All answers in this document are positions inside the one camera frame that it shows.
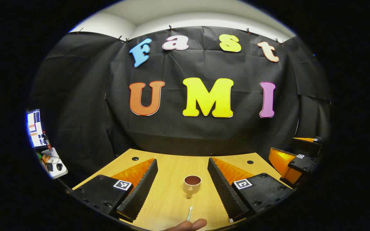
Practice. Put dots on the wooden desktop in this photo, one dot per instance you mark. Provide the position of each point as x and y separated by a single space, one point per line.
172 179

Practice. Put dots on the black computer mouse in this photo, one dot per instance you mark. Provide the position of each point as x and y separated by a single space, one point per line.
59 166

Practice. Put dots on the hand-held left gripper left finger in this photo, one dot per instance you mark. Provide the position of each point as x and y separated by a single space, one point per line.
140 192

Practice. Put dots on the beige cup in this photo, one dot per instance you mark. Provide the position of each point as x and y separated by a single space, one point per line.
192 187

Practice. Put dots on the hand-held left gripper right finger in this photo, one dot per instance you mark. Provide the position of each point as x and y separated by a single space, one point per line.
225 192

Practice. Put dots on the computer monitor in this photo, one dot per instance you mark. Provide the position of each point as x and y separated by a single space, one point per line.
34 128

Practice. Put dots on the white side table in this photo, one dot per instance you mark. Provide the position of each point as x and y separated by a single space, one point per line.
54 173

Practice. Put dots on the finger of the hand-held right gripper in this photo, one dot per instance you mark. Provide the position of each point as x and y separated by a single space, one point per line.
307 146
303 163

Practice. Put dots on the light blue toothbrush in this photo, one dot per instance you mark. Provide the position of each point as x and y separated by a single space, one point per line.
189 214

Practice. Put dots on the black backdrop cloth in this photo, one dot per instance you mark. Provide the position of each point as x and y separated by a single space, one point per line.
92 96

